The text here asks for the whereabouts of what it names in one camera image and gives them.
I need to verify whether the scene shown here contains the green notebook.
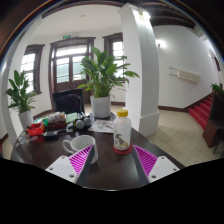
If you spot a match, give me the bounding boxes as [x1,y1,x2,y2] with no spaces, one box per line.
[65,112,79,124]

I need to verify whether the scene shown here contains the potted plant in white pot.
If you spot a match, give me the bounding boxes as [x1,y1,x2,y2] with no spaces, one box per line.
[77,46,140,119]
[4,69,38,132]

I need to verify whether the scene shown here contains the dark-framed window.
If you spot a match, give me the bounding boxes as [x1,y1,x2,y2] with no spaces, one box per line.
[20,44,45,95]
[102,32,126,79]

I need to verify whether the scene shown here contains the dark wooden double door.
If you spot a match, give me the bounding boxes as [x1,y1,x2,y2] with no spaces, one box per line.
[49,36,97,104]

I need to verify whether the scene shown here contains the flat round red coaster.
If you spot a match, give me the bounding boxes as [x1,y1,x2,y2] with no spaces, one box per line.
[112,143,134,156]

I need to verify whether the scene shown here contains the red carpeted stairs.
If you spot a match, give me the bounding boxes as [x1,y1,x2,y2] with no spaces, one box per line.
[188,96,214,131]

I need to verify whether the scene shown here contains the small green plant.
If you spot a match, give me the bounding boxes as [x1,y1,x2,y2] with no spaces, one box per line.
[210,83,224,96]

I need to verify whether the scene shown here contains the flat black device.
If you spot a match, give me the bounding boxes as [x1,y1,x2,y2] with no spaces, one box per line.
[43,130,60,141]

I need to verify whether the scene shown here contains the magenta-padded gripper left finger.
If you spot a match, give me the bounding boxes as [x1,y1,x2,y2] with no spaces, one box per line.
[45,144,98,185]

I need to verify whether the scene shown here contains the black chair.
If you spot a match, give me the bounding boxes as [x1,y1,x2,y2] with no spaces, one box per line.
[52,88,85,115]

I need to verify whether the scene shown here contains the white speckled mug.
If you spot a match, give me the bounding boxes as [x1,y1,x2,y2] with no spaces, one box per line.
[62,134,99,165]

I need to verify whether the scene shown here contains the white wall radiator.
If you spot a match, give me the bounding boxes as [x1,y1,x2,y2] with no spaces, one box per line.
[169,66,202,84]

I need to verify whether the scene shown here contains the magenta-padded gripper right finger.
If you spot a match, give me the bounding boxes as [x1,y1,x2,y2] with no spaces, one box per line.
[130,144,181,185]

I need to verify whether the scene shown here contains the printed paper leaflet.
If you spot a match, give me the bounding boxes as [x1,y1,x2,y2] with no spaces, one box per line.
[88,118,116,134]

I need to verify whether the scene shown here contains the grey-headed microphone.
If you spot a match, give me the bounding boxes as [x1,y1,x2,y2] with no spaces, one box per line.
[74,119,85,130]
[83,116,93,127]

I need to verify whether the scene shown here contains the dark wooden cabinet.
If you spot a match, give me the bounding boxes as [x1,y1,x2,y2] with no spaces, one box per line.
[202,93,224,149]

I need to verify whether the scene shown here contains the clear bottle with yellow cap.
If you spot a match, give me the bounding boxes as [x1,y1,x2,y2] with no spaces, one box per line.
[113,108,133,152]

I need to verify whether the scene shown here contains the red box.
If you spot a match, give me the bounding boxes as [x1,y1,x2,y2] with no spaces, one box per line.
[26,122,45,137]

